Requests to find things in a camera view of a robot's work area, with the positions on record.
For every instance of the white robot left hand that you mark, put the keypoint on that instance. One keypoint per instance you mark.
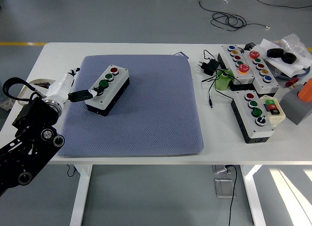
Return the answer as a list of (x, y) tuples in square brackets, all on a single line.
[(59, 88)]

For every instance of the grey four-button control box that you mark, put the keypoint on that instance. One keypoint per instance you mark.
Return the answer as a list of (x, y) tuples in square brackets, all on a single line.
[(262, 131), (115, 85)]

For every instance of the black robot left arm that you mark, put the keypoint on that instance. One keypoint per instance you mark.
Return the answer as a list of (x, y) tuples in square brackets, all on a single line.
[(31, 118)]

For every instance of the five-button box orange-ringed stop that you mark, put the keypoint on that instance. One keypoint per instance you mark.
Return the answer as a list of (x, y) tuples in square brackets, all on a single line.
[(245, 76)]

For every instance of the five-button box plain red stop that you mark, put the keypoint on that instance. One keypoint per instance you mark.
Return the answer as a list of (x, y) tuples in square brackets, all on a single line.
[(270, 85)]

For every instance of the small dark brown item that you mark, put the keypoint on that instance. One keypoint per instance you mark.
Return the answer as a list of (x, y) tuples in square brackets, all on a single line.
[(42, 84)]

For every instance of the beige oval tray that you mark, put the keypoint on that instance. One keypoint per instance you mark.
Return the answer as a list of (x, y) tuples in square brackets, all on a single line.
[(20, 96)]

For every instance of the blue-grey textured mat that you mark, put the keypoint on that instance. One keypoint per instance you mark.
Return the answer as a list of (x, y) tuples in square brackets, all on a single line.
[(146, 113)]

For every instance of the white table leg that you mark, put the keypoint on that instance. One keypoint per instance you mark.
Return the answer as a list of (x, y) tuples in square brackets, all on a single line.
[(81, 194), (253, 199)]

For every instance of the purple card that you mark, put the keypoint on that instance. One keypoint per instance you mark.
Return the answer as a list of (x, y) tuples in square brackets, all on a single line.
[(182, 55)]

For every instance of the black power adapter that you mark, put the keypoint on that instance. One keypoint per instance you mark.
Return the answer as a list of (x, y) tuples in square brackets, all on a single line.
[(210, 66)]

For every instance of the green plastic bottle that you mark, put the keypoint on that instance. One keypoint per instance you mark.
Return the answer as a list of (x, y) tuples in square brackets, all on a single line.
[(221, 83)]

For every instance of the silver box under table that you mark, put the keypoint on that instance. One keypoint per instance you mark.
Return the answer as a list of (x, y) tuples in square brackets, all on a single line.
[(220, 168)]

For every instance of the silver floor socket box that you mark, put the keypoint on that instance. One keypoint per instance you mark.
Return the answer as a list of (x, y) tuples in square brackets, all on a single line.
[(224, 188)]

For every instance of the small black device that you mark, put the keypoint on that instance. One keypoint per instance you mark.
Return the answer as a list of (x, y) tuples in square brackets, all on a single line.
[(249, 46)]

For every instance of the red valve knob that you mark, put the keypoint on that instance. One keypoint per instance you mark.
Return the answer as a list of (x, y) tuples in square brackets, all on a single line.
[(290, 83)]

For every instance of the grey plastic block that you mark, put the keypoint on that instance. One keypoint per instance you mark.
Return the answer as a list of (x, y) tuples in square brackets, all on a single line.
[(292, 106)]

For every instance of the clear bubble wrap bag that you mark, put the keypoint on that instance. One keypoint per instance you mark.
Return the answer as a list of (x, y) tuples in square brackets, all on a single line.
[(295, 44)]

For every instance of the orange cylinder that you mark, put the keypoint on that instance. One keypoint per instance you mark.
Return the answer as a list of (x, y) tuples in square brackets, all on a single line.
[(306, 91)]

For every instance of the cream green-red push switch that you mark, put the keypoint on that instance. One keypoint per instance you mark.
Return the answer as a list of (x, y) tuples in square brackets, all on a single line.
[(279, 116)]

